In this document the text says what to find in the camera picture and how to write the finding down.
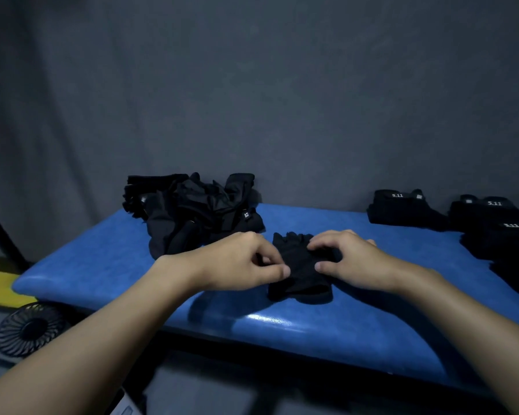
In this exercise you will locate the person's right forearm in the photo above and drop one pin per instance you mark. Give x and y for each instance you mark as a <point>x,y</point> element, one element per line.
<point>480,328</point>

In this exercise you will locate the black floor fan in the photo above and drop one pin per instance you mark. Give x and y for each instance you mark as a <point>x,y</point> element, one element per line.
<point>30,330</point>

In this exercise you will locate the pile of black gloves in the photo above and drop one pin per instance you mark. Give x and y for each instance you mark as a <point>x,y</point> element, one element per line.
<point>190,211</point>

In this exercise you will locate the person's left hand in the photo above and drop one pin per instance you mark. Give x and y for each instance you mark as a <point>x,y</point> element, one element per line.
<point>229,265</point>

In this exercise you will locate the yellow floor mat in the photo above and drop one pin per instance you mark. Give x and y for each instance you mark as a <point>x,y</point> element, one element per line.
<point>0,287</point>

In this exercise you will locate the person's right hand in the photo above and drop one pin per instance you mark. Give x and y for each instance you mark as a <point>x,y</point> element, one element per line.
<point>367,263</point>

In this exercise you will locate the person's left forearm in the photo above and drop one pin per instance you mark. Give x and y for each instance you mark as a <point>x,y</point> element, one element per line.
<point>86,345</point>

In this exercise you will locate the black metal pole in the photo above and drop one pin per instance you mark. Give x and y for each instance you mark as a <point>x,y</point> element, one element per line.
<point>4,239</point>

